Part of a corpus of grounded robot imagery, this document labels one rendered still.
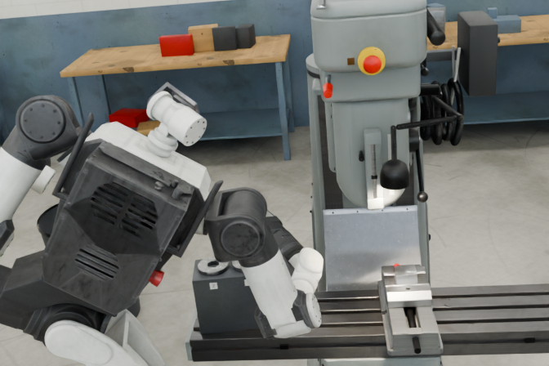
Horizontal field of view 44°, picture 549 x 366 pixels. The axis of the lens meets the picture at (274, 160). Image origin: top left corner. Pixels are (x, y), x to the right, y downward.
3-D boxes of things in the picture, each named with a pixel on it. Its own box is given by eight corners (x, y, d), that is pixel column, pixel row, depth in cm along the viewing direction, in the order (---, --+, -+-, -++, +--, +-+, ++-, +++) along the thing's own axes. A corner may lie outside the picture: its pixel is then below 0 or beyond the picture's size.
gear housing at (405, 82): (422, 98, 164) (421, 58, 160) (321, 104, 166) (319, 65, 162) (408, 62, 194) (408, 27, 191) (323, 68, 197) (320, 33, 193)
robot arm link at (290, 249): (303, 238, 184) (329, 265, 177) (286, 268, 188) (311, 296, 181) (274, 238, 176) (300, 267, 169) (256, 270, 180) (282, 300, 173)
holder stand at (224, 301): (274, 328, 200) (268, 270, 193) (200, 335, 201) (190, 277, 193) (273, 304, 212) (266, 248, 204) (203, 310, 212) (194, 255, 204)
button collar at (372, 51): (386, 74, 150) (385, 47, 148) (358, 76, 151) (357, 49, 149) (385, 72, 152) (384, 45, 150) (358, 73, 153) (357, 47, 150)
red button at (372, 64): (381, 73, 147) (381, 55, 146) (363, 75, 148) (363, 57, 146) (381, 69, 150) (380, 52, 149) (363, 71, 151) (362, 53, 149)
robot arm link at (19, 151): (38, 174, 129) (77, 113, 129) (-5, 149, 127) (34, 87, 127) (45, 167, 140) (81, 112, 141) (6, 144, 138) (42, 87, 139)
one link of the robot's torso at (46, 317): (23, 348, 142) (45, 304, 139) (34, 310, 154) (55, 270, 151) (82, 368, 146) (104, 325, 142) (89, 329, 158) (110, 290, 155)
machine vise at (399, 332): (444, 354, 183) (444, 319, 179) (388, 355, 184) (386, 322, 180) (424, 281, 215) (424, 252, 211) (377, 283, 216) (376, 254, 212)
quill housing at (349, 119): (414, 210, 179) (412, 95, 167) (336, 214, 182) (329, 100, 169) (407, 180, 197) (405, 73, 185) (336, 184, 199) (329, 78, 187)
